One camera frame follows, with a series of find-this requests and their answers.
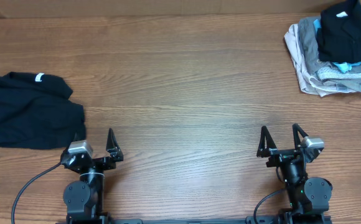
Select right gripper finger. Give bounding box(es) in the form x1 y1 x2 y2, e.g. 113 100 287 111
292 123 308 148
256 126 277 157

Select black t-shirt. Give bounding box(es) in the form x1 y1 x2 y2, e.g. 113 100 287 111
0 72 87 149

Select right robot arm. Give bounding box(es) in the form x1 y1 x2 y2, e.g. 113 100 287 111
246 123 333 224

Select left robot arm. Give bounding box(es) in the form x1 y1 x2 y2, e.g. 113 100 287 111
60 128 124 224

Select folded patterned grey garment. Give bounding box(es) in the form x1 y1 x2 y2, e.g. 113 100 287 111
313 65 361 80

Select folded light blue garment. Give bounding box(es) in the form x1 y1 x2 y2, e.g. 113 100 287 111
313 19 361 73

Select folded beige garment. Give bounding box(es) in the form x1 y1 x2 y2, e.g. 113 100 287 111
284 24 361 97

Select folded black shirt on pile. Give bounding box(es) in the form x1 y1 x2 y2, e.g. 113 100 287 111
317 0 361 63

